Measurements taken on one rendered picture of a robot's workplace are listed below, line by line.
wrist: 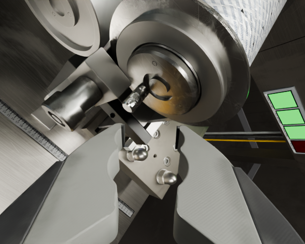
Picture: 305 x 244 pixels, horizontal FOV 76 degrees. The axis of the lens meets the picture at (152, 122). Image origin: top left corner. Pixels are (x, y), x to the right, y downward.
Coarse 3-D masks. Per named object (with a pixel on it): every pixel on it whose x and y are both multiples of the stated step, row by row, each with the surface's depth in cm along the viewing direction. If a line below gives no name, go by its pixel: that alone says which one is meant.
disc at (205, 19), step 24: (144, 0) 15; (168, 0) 14; (192, 0) 13; (120, 24) 18; (192, 24) 14; (216, 24) 13; (216, 48) 14; (240, 48) 13; (240, 72) 15; (240, 96) 16; (216, 120) 20
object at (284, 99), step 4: (284, 92) 48; (288, 92) 48; (272, 96) 51; (276, 96) 50; (280, 96) 50; (284, 96) 49; (288, 96) 48; (292, 96) 48; (272, 100) 52; (276, 100) 51; (280, 100) 50; (284, 100) 50; (288, 100) 49; (292, 100) 48; (276, 104) 52; (280, 104) 51; (284, 104) 50; (288, 104) 50; (292, 104) 49; (276, 108) 53
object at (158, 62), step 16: (144, 48) 16; (160, 48) 16; (128, 64) 18; (144, 64) 17; (160, 64) 16; (176, 64) 15; (144, 80) 19; (160, 80) 17; (176, 80) 16; (192, 80) 16; (160, 96) 20; (176, 96) 18; (192, 96) 17; (176, 112) 20
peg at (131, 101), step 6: (138, 90) 19; (144, 90) 19; (132, 96) 18; (138, 96) 19; (144, 96) 19; (126, 102) 18; (132, 102) 18; (138, 102) 19; (126, 108) 19; (132, 108) 18
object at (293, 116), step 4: (280, 112) 53; (284, 112) 52; (288, 112) 52; (292, 112) 51; (296, 112) 50; (280, 116) 54; (284, 116) 53; (288, 116) 52; (292, 116) 52; (296, 116) 51; (300, 116) 50; (284, 120) 54; (288, 120) 53; (292, 120) 53; (296, 120) 52; (300, 120) 51
